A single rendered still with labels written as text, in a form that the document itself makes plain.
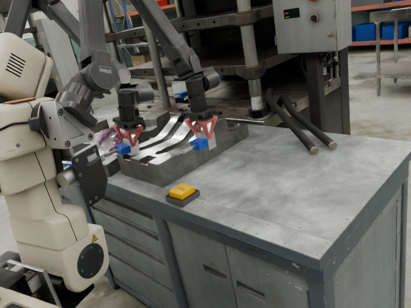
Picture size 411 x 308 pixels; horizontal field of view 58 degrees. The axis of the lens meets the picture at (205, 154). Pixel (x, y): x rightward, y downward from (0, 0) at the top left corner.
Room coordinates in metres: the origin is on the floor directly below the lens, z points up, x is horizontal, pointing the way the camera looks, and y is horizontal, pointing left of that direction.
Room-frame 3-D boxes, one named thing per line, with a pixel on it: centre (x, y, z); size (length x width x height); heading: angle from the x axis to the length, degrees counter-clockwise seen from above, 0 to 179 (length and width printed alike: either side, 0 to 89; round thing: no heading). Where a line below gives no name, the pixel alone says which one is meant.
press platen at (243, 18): (2.45, -0.19, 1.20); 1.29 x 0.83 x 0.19; 42
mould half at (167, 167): (1.43, 0.07, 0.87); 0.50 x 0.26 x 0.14; 132
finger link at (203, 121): (1.17, -0.02, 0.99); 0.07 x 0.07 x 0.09; 42
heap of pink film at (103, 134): (1.63, 0.37, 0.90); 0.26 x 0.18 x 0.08; 150
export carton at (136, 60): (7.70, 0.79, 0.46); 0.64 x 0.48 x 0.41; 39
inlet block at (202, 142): (1.15, 0.02, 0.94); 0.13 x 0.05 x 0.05; 132
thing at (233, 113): (2.46, -0.18, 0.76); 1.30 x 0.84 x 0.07; 42
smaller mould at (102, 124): (2.01, 0.63, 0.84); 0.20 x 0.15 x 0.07; 132
